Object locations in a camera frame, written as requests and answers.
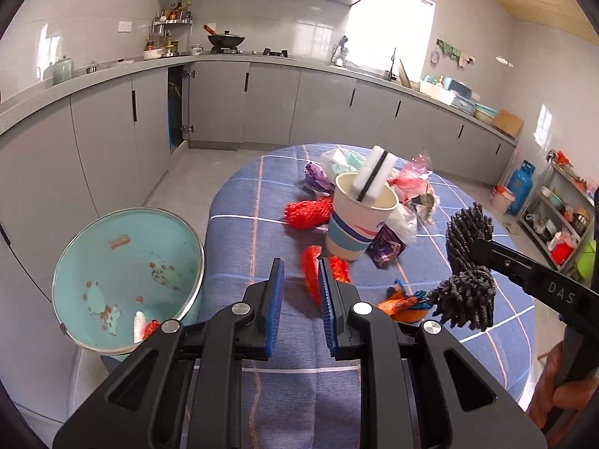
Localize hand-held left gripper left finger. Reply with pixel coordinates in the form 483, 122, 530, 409
53, 257, 286, 449

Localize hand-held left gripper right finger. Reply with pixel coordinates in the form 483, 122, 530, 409
318, 257, 547, 449

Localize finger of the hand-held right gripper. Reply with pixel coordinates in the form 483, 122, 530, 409
461, 238, 513, 276

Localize purple foil wrapper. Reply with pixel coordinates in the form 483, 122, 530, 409
366, 224, 406, 269

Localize teal enamel trash bin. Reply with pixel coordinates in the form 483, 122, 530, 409
51, 207, 207, 363

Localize person's right hand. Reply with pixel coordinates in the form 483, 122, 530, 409
526, 340, 599, 437

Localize orange red plastic wrapper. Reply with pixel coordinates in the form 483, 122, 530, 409
299, 244, 352, 308

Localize white plastic bucket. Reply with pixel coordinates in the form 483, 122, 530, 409
490, 186, 516, 216

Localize blue gas cylinder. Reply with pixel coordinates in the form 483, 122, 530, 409
507, 160, 537, 216

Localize metal storage shelf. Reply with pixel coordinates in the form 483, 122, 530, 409
517, 150, 599, 273

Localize orange and blue wrapper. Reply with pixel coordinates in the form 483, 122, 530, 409
377, 280, 434, 323

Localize clear crumpled plastic bag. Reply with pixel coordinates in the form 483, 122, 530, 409
386, 200, 419, 248

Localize white and blue paper cup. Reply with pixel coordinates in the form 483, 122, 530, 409
325, 173, 400, 263

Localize pink plastic wrap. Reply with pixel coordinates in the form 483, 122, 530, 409
388, 150, 434, 202

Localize blue plaid tablecloth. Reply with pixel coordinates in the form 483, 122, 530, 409
203, 144, 536, 449

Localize cardboard box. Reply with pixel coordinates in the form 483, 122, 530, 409
491, 109, 525, 138

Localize white sponge with black stripe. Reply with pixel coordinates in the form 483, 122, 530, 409
352, 146, 398, 207

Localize crumpled purple plastic bag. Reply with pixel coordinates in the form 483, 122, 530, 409
302, 161, 338, 193

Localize teal plastic basin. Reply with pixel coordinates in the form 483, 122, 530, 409
472, 103, 499, 126

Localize white and green plastic bag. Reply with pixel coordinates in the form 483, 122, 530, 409
320, 147, 370, 179

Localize light blue plastic box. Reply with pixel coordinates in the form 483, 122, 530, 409
442, 77, 475, 113

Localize white plastic tub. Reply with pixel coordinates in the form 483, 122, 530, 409
419, 79, 454, 104

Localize grey kitchen cabinets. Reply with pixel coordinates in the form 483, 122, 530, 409
0, 58, 518, 426

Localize window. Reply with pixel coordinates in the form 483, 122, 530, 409
346, 0, 436, 74

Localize utensil holder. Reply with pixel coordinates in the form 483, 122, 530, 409
330, 35, 353, 69

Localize gas stove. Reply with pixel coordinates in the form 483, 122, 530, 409
206, 47, 291, 59

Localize black wok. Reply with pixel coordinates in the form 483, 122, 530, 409
203, 24, 246, 50

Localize grey kitchen countertop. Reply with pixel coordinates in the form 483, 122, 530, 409
0, 51, 518, 147

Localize metal corner rack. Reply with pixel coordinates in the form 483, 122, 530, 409
143, 12, 194, 57

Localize spice rack with bottles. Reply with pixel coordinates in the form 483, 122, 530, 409
145, 0, 194, 53

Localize pale green kettle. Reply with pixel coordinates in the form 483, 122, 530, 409
51, 55, 78, 85

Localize green wall hanging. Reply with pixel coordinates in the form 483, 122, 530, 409
436, 39, 463, 61

